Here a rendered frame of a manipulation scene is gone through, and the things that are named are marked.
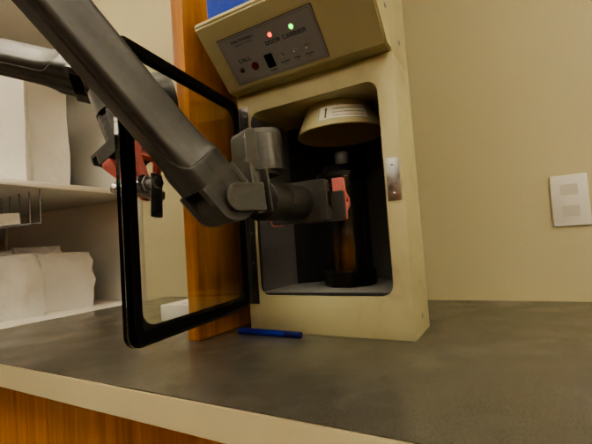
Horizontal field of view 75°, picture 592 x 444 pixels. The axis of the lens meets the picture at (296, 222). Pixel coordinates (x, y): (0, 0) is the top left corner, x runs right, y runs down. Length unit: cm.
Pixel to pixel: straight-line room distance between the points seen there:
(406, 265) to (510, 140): 53
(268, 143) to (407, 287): 31
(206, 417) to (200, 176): 27
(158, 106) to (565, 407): 51
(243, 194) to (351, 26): 34
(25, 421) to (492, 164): 109
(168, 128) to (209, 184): 8
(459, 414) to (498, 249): 68
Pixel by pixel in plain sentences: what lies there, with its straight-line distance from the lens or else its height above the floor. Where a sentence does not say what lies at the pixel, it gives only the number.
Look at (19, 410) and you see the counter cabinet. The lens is 89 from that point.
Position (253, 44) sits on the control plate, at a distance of 75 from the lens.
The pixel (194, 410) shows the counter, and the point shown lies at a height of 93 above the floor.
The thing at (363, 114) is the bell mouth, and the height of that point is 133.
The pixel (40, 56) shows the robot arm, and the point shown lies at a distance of 82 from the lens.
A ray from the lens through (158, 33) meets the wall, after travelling 179.
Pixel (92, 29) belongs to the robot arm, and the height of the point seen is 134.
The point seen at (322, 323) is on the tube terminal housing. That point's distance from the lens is 71.
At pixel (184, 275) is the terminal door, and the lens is 60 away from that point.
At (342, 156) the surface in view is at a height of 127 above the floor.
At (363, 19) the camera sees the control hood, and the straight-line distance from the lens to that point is 68.
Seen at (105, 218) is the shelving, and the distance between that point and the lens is 186.
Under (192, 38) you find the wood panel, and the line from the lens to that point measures 87.
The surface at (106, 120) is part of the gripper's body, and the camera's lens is 68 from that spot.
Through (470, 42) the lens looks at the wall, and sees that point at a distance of 115.
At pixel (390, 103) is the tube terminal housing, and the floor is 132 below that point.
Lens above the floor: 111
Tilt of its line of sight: 3 degrees up
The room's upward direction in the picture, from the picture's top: 4 degrees counter-clockwise
